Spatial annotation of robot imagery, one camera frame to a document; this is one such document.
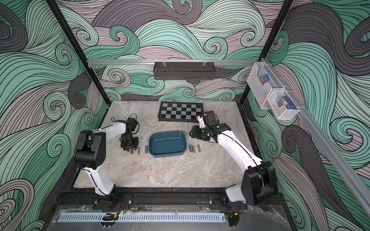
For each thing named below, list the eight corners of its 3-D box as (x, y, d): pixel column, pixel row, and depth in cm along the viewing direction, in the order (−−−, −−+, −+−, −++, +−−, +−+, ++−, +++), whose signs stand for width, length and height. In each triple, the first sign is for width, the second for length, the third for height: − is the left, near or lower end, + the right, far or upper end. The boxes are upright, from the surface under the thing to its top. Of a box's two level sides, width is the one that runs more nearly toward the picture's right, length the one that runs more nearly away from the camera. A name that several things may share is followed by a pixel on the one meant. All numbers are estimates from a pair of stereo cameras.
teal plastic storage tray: (148, 157, 91) (146, 154, 87) (151, 134, 103) (150, 130, 99) (186, 157, 91) (187, 154, 87) (186, 134, 103) (186, 130, 99)
